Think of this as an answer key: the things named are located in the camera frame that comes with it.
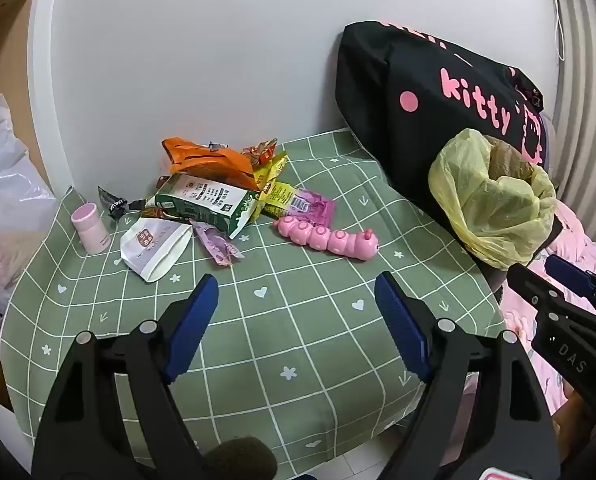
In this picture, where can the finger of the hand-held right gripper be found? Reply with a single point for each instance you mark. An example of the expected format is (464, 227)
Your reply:
(530, 287)
(570, 270)

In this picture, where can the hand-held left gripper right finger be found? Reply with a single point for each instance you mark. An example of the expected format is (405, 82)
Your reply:
(403, 330)

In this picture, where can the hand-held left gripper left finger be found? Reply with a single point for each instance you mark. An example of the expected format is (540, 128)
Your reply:
(192, 330)

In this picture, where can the dark waste bin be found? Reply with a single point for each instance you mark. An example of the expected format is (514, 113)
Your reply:
(493, 274)

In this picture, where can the pink and purple strip wrapper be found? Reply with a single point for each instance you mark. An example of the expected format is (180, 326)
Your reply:
(215, 242)

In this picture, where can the white snack pouch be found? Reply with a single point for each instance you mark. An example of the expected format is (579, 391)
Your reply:
(150, 247)

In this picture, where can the green and white carton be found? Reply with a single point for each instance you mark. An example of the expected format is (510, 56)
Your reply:
(202, 200)

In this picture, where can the black wrapper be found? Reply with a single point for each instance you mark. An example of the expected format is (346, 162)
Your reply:
(110, 202)

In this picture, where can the yellow wrapper with green label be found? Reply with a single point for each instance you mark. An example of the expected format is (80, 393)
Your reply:
(280, 197)

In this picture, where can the orange snack packet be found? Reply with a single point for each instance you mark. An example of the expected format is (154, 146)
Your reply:
(202, 160)

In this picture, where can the plain yellow wrapper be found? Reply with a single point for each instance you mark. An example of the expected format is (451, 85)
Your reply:
(270, 170)

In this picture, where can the red and gold patterned wrapper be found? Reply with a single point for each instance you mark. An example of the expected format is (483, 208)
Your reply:
(260, 150)

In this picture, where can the person's left forearm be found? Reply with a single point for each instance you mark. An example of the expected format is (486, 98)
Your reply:
(237, 465)

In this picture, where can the pink floral blanket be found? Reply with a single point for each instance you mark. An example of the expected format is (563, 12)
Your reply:
(583, 255)

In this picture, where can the green checked cloth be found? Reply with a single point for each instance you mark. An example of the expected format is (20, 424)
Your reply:
(288, 320)

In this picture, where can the pink caterpillar toy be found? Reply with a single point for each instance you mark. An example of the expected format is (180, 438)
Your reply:
(323, 235)

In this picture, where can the small pink bottle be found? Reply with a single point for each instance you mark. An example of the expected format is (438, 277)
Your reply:
(91, 227)

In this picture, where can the striped beige curtain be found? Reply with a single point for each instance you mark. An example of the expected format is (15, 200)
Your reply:
(588, 85)

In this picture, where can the black hello kitty bag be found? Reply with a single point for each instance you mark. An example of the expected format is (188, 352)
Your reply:
(428, 90)

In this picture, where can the white plastic bag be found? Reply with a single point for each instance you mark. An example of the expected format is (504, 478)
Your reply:
(7, 200)

